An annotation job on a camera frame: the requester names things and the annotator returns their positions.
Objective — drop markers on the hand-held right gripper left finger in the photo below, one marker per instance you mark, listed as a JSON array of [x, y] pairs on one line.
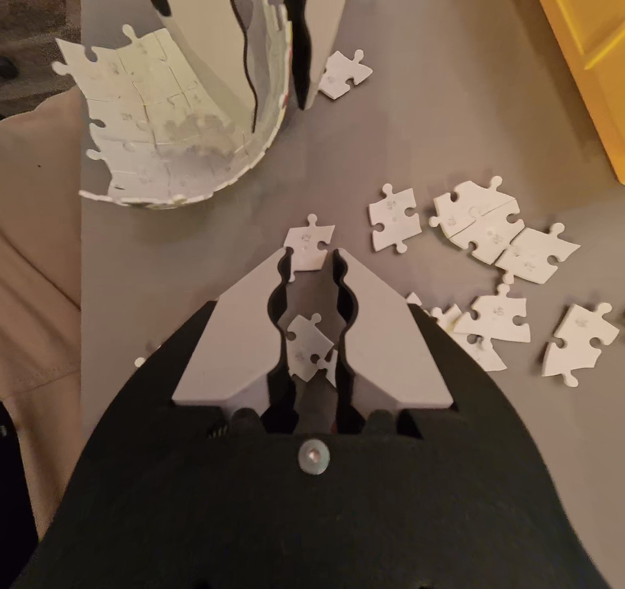
[[229, 349]]

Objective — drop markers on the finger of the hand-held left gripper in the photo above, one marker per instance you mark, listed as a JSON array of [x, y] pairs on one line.
[[322, 12], [205, 37]]

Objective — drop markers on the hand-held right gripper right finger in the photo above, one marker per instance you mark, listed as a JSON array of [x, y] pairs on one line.
[[395, 354]]

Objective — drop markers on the partly built puzzle ball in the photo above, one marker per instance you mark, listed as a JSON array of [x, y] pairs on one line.
[[146, 110]]

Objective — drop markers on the puzzle pieces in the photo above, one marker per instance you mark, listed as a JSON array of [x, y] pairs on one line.
[[395, 217]]

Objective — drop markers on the person's beige trousers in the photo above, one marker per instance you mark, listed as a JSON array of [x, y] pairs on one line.
[[34, 256]]

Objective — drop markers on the yellow plastic bin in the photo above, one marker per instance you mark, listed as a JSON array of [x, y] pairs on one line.
[[586, 37]]

